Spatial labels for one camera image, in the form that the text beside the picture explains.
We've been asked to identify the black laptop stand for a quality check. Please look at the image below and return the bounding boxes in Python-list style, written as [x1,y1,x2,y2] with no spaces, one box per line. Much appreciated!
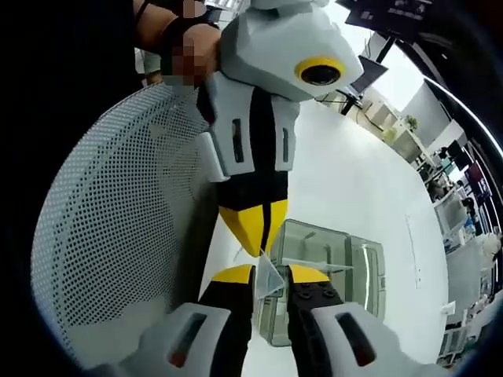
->
[321,87,363,115]

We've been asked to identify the white low cabinet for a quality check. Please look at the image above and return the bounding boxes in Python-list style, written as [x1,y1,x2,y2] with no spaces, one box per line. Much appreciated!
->
[382,117,418,159]

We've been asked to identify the white mesh office chair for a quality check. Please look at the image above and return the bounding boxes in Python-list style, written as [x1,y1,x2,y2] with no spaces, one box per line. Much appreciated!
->
[31,84,222,355]

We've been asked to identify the clear plastic divider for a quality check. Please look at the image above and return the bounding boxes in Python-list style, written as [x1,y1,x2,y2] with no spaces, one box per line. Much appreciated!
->
[234,246,288,302]

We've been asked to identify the wall screen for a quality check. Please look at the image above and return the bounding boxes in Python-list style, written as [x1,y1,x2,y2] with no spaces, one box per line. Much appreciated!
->
[465,161,493,198]

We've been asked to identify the person's black shirt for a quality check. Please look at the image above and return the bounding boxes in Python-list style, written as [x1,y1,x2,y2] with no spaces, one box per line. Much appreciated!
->
[0,0,147,240]

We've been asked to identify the clear plastic guide fixture box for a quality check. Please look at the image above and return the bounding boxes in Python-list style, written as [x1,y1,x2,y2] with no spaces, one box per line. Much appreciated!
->
[253,218,388,347]

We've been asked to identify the black laptop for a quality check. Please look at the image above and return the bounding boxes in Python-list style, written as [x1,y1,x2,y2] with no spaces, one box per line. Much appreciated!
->
[351,54,391,93]

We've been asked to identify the ceiling light strip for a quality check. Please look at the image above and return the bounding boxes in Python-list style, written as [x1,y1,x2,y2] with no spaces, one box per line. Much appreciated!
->
[423,75,503,159]

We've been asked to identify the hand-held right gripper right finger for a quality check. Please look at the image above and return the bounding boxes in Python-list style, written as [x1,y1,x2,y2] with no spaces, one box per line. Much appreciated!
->
[286,263,406,377]

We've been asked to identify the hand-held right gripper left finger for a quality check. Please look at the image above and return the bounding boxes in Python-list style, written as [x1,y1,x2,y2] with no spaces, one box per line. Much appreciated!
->
[136,263,257,377]

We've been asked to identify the person's left hand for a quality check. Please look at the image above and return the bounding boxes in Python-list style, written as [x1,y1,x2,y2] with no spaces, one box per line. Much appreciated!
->
[159,17,186,79]

